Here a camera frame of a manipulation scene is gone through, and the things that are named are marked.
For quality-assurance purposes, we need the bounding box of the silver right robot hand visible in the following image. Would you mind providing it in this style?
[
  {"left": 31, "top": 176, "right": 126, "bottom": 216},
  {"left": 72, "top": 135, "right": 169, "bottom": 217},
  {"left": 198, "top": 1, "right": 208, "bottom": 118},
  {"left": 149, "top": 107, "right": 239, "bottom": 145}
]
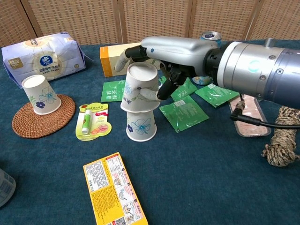
[{"left": 114, "top": 36, "right": 218, "bottom": 101}]

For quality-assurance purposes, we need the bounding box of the white floral paper cup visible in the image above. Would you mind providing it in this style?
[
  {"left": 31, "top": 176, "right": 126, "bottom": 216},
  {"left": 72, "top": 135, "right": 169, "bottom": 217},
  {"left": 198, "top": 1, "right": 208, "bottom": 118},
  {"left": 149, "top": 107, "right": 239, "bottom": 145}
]
[
  {"left": 126, "top": 109, "right": 157, "bottom": 143},
  {"left": 21, "top": 74, "right": 62, "bottom": 115},
  {"left": 120, "top": 62, "right": 162, "bottom": 113}
]

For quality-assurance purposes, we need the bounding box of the light blue beverage can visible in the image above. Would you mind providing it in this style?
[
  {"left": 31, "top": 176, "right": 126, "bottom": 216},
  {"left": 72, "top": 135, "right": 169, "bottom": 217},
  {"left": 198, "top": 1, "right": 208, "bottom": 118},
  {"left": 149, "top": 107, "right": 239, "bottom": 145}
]
[{"left": 192, "top": 30, "right": 222, "bottom": 86}]

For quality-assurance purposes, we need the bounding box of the woven bamboo folding screen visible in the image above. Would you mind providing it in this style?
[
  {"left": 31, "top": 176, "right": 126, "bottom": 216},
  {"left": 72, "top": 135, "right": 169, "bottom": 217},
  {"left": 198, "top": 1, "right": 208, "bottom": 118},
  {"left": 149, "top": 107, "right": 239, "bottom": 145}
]
[{"left": 0, "top": 0, "right": 300, "bottom": 47}]

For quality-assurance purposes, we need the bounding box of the green tea sachet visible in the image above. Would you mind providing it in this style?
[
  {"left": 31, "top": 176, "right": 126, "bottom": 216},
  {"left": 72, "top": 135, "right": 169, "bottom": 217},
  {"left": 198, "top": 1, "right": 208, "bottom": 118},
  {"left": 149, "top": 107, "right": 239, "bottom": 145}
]
[
  {"left": 161, "top": 76, "right": 199, "bottom": 103},
  {"left": 158, "top": 95, "right": 210, "bottom": 134},
  {"left": 195, "top": 83, "right": 241, "bottom": 108},
  {"left": 100, "top": 79, "right": 132, "bottom": 103}
]

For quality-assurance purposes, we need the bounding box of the orange cream carton box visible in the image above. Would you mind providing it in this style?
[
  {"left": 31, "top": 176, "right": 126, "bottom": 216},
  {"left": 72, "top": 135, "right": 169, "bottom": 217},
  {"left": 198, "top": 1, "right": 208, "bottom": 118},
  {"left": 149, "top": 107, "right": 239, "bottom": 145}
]
[{"left": 100, "top": 42, "right": 162, "bottom": 78}]

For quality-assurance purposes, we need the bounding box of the pink clear plastic packet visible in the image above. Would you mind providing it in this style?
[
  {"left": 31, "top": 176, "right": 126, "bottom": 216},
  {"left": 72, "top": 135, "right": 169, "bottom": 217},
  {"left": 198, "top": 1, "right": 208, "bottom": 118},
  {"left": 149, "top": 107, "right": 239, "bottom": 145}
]
[{"left": 228, "top": 95, "right": 272, "bottom": 138}]

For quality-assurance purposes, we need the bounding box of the green lip balm blister pack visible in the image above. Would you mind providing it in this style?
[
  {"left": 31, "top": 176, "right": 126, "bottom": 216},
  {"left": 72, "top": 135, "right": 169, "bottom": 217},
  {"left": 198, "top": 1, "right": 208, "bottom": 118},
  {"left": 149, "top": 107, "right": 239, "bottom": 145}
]
[{"left": 75, "top": 102, "right": 113, "bottom": 142}]

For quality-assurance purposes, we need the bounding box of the blue felt table cover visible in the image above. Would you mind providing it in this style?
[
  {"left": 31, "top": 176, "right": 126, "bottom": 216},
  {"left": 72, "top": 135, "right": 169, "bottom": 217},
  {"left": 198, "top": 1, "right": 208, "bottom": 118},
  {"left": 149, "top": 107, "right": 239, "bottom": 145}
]
[{"left": 0, "top": 39, "right": 300, "bottom": 225}]

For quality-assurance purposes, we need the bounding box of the white blue tissue pack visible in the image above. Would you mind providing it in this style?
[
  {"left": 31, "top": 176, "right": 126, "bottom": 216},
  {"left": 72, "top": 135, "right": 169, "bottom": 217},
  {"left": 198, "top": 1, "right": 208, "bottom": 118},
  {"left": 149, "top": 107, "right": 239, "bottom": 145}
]
[{"left": 1, "top": 31, "right": 86, "bottom": 89}]

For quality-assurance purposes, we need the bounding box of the round woven rattan coaster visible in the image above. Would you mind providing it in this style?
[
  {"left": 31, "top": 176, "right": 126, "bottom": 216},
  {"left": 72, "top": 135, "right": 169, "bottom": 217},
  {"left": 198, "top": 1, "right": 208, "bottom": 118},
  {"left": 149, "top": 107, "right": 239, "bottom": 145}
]
[{"left": 11, "top": 93, "right": 76, "bottom": 139}]

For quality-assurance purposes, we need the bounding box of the yellow printed flat box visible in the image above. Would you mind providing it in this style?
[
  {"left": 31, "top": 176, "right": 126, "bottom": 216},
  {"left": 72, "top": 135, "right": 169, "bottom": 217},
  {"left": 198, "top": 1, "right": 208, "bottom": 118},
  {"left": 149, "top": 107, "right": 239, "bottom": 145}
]
[{"left": 83, "top": 151, "right": 149, "bottom": 225}]

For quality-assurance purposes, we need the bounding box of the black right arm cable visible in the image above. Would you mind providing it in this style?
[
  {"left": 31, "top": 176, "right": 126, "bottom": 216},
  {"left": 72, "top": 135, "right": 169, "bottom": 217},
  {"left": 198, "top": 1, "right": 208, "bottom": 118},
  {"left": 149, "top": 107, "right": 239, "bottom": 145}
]
[{"left": 230, "top": 93, "right": 300, "bottom": 129}]

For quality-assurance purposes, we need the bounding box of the coiled beige speckled rope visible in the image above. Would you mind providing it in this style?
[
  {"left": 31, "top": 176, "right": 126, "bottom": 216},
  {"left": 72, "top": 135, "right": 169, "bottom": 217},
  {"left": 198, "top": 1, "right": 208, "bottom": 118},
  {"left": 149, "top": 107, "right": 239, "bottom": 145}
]
[{"left": 262, "top": 105, "right": 300, "bottom": 167}]

